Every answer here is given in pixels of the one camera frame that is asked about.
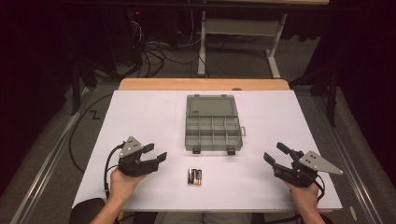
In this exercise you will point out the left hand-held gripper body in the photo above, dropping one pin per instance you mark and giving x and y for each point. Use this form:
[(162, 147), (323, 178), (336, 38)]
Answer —
[(132, 165)]

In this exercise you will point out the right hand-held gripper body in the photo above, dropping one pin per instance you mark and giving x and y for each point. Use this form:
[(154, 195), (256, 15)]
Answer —
[(317, 164)]

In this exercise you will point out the grey transparent compartment box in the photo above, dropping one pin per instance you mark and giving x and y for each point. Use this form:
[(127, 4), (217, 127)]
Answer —
[(213, 133)]

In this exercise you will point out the person's left hand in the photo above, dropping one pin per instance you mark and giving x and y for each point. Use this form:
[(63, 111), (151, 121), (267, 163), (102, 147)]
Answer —
[(123, 186)]

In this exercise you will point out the person's right hand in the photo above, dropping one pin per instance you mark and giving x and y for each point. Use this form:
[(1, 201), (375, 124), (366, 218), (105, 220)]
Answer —
[(303, 197)]

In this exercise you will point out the black metal stand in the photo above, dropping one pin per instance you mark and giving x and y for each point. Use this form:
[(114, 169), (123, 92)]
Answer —
[(75, 90), (332, 99)]

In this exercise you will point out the black chair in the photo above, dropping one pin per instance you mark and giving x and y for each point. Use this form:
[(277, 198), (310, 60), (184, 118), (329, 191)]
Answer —
[(85, 213)]

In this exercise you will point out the person's legs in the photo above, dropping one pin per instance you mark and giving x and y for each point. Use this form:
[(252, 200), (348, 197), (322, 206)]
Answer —
[(202, 218)]

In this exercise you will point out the dark computer case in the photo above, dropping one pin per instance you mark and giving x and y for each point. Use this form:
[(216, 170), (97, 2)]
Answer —
[(124, 37)]

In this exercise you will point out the white-framed desk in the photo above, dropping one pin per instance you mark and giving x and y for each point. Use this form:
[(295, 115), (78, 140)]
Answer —
[(239, 27)]

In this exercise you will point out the aluminium floor rail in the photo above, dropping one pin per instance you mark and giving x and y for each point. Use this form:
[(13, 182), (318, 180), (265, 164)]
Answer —
[(348, 161), (46, 168)]

